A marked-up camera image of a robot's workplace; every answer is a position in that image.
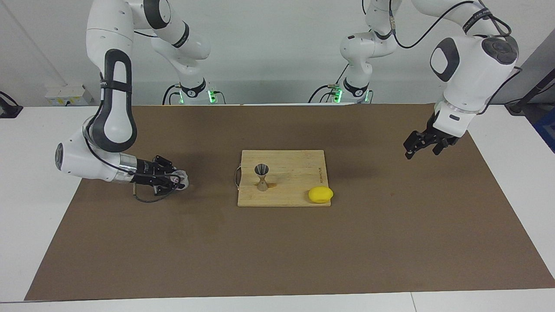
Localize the blue crate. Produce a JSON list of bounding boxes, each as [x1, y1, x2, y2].
[[532, 119, 555, 153]]

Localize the black base cable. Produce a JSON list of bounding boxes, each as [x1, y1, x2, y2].
[[308, 65, 349, 104], [162, 84, 183, 106]]

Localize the brown table mat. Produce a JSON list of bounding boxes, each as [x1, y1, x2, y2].
[[24, 103, 555, 301]]

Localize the white wall socket box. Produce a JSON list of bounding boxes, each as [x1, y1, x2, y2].
[[45, 84, 94, 106]]

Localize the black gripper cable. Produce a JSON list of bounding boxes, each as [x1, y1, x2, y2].
[[388, 0, 521, 116], [85, 126, 175, 204]]

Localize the black stand foot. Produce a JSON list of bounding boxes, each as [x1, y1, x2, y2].
[[0, 91, 23, 119]]

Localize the small clear glass cup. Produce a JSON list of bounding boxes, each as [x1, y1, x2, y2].
[[167, 169, 190, 192]]

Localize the yellow lemon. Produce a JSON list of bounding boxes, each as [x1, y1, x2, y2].
[[308, 186, 334, 204]]

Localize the steel double jigger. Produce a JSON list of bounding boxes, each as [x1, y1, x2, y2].
[[254, 164, 271, 192]]

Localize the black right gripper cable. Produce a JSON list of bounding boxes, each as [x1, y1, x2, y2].
[[85, 126, 175, 204]]

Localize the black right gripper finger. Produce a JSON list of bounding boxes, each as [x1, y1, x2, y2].
[[154, 155, 185, 176], [152, 175, 187, 195]]

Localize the black tripod leg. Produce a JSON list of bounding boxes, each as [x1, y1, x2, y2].
[[505, 79, 555, 116]]

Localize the bamboo cutting board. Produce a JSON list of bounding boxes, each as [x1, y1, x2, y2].
[[234, 149, 332, 208]]

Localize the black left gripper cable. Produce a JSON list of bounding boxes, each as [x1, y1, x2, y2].
[[388, 0, 521, 116]]

